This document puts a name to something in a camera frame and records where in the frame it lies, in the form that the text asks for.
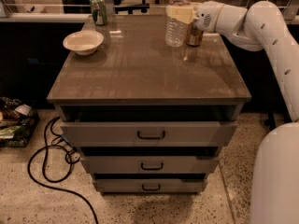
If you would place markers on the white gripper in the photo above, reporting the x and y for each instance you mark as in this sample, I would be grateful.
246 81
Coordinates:
206 17

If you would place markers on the clear plastic water bottle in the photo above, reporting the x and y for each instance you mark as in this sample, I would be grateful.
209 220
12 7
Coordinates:
176 30

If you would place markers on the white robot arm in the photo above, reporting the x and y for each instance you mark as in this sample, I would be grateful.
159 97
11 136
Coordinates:
275 184

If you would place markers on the white paper bowl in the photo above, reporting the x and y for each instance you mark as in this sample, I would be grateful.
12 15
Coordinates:
83 42

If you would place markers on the gold soda can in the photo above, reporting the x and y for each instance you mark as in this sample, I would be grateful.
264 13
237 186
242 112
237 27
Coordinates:
194 35

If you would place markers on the green soda can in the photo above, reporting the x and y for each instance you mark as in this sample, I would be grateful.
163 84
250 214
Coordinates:
99 11

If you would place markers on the grey three-drawer cabinet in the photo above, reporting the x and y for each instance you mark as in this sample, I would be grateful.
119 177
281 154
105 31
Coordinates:
135 77

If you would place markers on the black rolling stand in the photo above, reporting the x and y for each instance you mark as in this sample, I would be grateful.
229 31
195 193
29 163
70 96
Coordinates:
270 122

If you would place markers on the top grey drawer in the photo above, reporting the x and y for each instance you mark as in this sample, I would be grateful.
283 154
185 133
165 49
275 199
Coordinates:
149 134

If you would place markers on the grey drawer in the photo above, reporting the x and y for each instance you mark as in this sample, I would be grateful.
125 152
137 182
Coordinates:
106 186
149 134
149 164

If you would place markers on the middle grey drawer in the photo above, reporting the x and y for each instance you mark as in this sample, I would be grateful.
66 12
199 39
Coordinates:
149 164

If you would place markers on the bottom grey drawer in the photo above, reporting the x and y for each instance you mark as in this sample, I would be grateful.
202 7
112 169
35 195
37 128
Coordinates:
106 186

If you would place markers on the basket of snack bags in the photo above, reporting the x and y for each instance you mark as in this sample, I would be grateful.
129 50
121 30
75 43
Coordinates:
18 120

